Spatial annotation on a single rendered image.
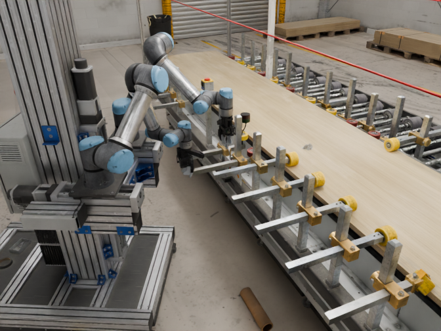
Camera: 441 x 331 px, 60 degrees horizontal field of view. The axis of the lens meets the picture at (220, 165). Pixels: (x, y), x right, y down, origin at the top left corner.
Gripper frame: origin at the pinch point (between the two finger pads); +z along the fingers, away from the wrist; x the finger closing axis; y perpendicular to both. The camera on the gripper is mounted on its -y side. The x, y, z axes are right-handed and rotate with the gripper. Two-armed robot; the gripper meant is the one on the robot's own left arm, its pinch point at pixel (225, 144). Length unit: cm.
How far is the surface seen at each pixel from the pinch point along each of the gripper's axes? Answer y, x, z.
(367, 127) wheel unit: -6, 117, 13
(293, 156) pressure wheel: 27.1, 31.3, 2.0
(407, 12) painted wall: -519, 694, 33
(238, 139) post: -2.9, 10.2, -0.1
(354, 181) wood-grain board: 54, 53, 9
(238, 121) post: -2.9, 10.1, -12.0
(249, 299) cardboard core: 40, -2, 92
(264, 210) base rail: 34.1, 9.3, 29.0
